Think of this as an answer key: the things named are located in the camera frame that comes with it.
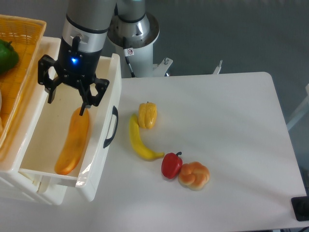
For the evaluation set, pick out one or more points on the white drawer cabinet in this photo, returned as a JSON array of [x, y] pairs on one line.
[[21, 154]]

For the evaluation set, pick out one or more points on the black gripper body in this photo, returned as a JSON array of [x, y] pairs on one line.
[[76, 68]]

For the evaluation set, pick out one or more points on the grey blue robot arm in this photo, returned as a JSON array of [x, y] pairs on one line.
[[88, 24]]

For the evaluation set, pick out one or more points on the red bell pepper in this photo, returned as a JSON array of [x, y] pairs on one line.
[[171, 165]]

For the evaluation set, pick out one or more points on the yellow bell pepper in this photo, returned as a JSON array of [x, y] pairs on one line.
[[147, 115]]

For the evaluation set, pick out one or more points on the long orange bread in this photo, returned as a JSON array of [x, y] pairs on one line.
[[75, 142]]

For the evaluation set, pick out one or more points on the round knotted bread roll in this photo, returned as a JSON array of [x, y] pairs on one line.
[[194, 176]]

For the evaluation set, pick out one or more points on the green bell pepper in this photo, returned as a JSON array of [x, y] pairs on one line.
[[8, 56]]

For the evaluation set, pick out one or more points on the white metal bracket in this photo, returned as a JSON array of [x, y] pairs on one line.
[[218, 68]]

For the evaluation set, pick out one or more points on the yellow banana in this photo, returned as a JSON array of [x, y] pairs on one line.
[[138, 146]]

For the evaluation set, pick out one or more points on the yellow woven basket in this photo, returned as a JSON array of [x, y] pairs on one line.
[[25, 35]]

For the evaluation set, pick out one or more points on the black device at table edge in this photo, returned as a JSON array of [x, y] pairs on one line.
[[301, 208]]

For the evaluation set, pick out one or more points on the black drawer handle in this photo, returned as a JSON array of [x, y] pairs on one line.
[[113, 126]]

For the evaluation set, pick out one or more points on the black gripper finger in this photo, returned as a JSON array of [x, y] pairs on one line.
[[44, 64], [92, 91]]

